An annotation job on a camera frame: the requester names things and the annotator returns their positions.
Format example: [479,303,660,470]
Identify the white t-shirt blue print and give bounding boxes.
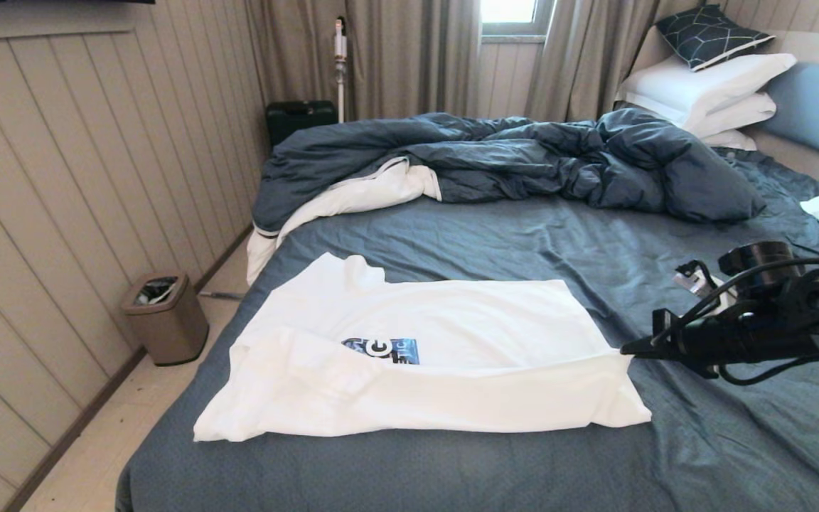
[193,252,654,444]

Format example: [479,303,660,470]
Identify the blue bed with headboard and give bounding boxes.
[114,147,819,512]

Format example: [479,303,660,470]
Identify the dark blue crumpled duvet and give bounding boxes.
[246,109,767,287]

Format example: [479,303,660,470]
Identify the beige curtain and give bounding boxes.
[242,0,482,124]
[523,0,675,124]

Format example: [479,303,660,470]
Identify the dark patterned pillow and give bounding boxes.
[655,4,776,73]

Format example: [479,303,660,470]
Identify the window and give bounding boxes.
[479,0,557,39]

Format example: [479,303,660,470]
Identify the white stick vacuum cleaner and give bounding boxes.
[333,15,349,124]

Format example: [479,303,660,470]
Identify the black suitcase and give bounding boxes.
[265,100,338,149]

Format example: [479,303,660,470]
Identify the brown trash bin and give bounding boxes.
[120,271,210,367]

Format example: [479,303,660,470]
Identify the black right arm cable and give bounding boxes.
[655,257,819,387]

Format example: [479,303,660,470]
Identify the beige bed headboard frame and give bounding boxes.
[751,30,819,193]

